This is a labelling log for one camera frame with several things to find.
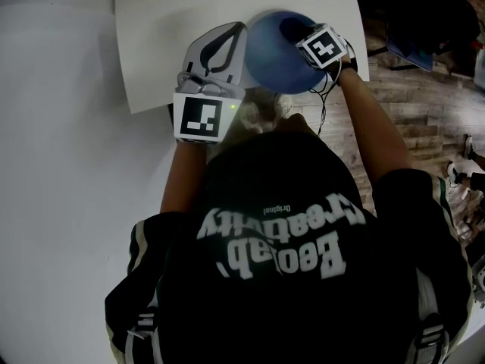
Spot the black gripper cord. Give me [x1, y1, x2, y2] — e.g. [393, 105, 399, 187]
[308, 57, 344, 136]

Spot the black backpack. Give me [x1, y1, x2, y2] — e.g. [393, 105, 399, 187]
[386, 0, 480, 58]

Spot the person's left shoe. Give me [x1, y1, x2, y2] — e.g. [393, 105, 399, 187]
[242, 100, 266, 132]

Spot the person's right forearm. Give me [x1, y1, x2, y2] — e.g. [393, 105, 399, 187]
[336, 66, 414, 184]

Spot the grey harness strap with buckle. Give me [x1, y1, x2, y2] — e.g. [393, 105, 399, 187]
[415, 315, 450, 364]
[124, 309, 160, 364]

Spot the person's left forearm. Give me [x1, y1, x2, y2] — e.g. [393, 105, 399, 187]
[158, 140, 213, 215]

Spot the person in dark green shirt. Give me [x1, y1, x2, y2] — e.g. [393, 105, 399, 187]
[104, 130, 474, 364]

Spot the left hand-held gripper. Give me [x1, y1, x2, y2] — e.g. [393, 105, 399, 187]
[173, 20, 249, 143]

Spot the person's right shoe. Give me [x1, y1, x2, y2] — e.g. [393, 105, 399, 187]
[274, 93, 295, 117]

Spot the dark blue cloth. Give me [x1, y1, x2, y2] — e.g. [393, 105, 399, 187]
[278, 16, 318, 45]

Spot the big blue plate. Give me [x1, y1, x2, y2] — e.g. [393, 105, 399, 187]
[244, 9, 329, 95]

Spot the blue chair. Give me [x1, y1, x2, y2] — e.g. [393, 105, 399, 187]
[369, 32, 436, 71]

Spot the black wristband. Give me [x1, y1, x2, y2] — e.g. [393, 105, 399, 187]
[339, 53, 359, 75]

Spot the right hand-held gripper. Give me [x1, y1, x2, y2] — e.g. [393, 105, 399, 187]
[295, 23, 352, 70]

